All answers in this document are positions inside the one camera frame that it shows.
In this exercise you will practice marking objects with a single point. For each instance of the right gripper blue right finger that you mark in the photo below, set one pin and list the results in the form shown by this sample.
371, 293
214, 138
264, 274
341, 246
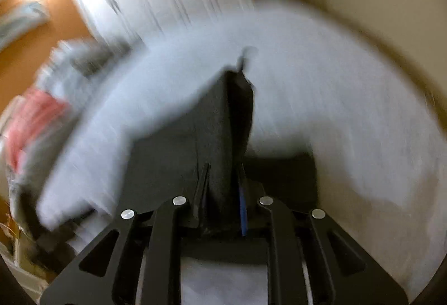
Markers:
310, 258

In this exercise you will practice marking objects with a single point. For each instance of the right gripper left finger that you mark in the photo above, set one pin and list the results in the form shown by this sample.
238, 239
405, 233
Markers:
135, 260

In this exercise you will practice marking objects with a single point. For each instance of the dark grey sweatpants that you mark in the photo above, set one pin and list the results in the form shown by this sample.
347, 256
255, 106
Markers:
166, 152

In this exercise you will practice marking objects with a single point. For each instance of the white floral bed mattress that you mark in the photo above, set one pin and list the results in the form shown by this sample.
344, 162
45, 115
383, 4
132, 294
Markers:
379, 148

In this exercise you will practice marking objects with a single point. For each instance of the coral pink blanket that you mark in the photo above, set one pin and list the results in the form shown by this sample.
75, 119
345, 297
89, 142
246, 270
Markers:
35, 113

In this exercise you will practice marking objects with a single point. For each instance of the grey duvet blanket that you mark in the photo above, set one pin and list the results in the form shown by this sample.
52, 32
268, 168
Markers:
70, 63

